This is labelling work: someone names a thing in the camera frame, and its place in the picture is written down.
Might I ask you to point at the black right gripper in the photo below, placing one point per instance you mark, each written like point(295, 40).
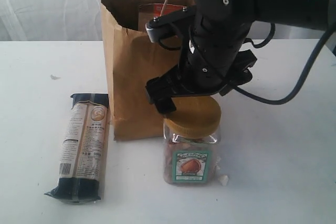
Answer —
point(210, 62)

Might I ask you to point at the nut jar with yellow lid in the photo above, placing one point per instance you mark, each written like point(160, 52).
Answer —
point(191, 136)

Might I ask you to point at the large brown paper bag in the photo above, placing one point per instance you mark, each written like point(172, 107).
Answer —
point(131, 60)

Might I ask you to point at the brown pouch with orange label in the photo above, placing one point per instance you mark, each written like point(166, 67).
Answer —
point(147, 12)

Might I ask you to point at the white crumpled pellet middle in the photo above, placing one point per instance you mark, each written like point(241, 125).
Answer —
point(217, 166)

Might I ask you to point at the white crumpled pellet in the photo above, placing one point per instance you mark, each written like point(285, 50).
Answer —
point(223, 179)
point(217, 166)

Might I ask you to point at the white crumpled pellet right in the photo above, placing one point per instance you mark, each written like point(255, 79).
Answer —
point(223, 179)

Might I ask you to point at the dark noodle packet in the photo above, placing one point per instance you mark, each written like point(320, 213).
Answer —
point(82, 150)

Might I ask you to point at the white paper scrap on table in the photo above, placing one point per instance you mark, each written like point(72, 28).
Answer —
point(54, 77)

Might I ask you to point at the white backdrop curtain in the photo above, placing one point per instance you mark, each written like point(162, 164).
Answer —
point(39, 6)

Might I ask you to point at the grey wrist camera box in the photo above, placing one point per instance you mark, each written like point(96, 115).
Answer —
point(175, 23)

